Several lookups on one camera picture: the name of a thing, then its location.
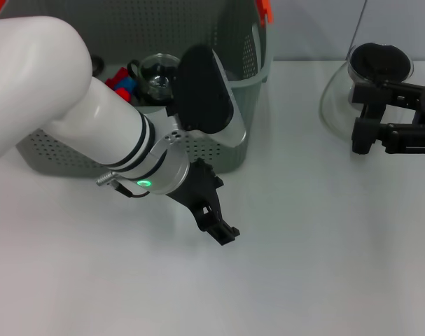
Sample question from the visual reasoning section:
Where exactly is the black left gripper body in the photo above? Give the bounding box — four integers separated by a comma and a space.
165, 157, 224, 231

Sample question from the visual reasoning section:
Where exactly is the blue square plate block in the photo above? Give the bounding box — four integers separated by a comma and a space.
116, 77, 136, 92

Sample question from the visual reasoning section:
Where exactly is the glass teacup black sleeve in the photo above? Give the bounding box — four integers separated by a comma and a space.
127, 52, 181, 104

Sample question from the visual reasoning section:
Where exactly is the dark red arch block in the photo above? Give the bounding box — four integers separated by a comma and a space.
105, 66, 129, 88

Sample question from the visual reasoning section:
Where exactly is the grey perforated plastic storage bin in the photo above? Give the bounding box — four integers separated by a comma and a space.
15, 0, 274, 178

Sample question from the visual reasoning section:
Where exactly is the left gripper silver plug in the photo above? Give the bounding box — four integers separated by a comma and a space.
95, 171, 116, 187

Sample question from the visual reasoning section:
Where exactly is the left gripper grey cable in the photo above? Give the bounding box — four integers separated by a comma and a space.
113, 180, 151, 199

